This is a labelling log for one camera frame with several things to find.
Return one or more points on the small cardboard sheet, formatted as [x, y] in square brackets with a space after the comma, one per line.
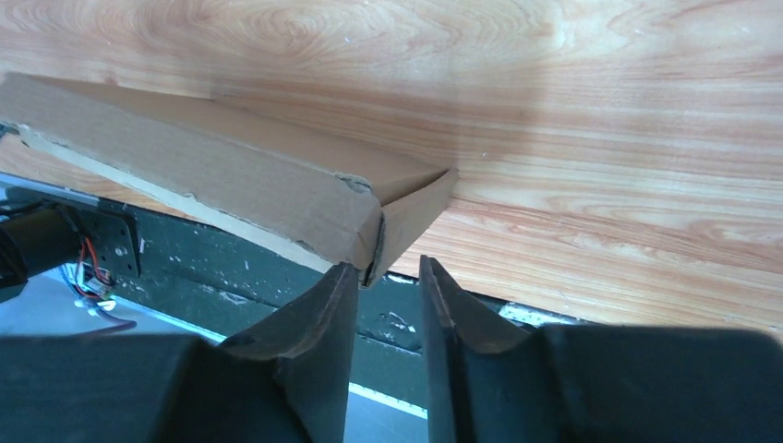
[311, 197]

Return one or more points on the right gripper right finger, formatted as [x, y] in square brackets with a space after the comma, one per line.
[492, 381]

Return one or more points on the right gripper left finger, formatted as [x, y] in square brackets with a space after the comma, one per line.
[285, 379]

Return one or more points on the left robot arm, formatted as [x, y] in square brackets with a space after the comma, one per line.
[36, 242]

